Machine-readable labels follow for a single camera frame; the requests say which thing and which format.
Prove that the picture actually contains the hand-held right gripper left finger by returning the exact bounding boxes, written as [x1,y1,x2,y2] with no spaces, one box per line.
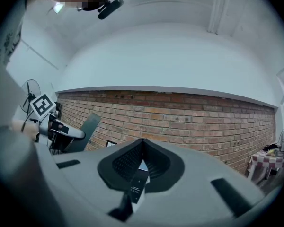
[51,138,144,227]

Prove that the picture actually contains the person's white shirt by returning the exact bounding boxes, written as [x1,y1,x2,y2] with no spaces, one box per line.
[0,0,64,227]

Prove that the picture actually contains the table with checkered cloth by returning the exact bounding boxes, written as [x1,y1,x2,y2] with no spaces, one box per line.
[245,149,284,186]

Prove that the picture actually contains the black head-mounted camera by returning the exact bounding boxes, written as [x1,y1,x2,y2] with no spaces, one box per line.
[97,0,124,21]

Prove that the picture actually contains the white wall pipes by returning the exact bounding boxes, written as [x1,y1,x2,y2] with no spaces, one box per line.
[207,0,231,35]

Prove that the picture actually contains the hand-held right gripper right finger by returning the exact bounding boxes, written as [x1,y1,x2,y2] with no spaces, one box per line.
[132,138,266,227]

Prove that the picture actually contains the black rectangular box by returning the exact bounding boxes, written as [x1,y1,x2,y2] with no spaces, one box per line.
[129,161,150,206]

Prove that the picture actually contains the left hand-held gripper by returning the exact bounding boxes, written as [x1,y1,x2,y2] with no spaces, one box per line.
[29,93,87,149]

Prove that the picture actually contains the black standing fan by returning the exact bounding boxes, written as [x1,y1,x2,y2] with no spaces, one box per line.
[19,79,41,133]

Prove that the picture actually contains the dark grey leaning panel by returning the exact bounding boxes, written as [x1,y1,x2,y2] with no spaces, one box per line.
[61,112,102,154]

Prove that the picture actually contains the person's left forearm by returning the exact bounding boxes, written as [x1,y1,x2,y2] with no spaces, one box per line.
[12,120,40,137]

